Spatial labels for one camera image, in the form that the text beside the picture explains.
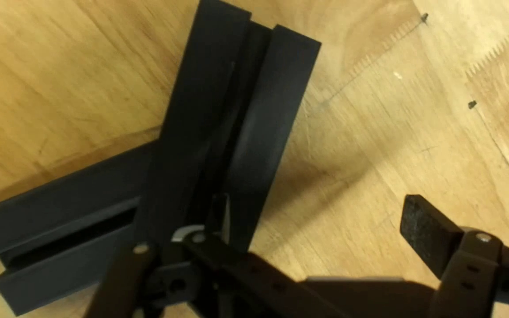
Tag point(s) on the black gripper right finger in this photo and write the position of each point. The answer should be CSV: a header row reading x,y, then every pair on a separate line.
x,y
427,231

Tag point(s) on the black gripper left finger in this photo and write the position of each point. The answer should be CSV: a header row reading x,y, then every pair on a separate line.
x,y
166,277

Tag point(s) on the long black grooved piece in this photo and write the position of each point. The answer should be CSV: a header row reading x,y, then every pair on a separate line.
x,y
60,206

